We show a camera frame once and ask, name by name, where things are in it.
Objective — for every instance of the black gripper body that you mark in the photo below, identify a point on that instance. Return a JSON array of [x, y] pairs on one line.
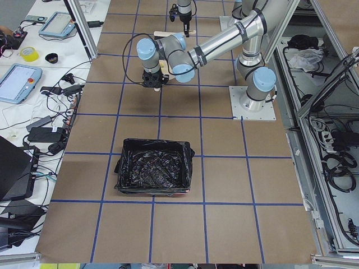
[[157, 79], [184, 17]]

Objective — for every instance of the white hand brush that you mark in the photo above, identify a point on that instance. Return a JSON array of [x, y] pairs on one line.
[[162, 34]]

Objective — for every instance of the beige plastic dustpan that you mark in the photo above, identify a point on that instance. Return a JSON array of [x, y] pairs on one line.
[[164, 70]]

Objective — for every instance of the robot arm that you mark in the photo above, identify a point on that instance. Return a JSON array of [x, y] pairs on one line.
[[264, 16], [183, 9]]

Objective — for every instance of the bin with black bag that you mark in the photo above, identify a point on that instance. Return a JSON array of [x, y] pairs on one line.
[[162, 167]]

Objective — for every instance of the teach pendant far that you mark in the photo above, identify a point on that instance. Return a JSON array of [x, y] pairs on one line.
[[59, 25]]

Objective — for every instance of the teach pendant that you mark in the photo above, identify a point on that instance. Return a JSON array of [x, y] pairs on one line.
[[18, 82], [59, 25]]

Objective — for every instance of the yellow tape roll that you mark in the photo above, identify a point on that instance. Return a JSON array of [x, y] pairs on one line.
[[29, 54]]

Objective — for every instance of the black power adapter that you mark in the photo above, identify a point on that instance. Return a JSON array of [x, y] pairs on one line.
[[47, 134]]

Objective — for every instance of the teach pendant near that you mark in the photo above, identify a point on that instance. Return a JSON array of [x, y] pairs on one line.
[[18, 82]]

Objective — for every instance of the black laptop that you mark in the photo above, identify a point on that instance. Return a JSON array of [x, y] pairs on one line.
[[18, 167]]

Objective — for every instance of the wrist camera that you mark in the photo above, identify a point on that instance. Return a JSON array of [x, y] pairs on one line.
[[173, 12]]

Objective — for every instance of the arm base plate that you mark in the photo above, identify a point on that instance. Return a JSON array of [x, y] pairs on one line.
[[244, 108]]

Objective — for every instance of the aluminium frame post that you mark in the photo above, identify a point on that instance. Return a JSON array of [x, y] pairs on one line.
[[81, 25]]

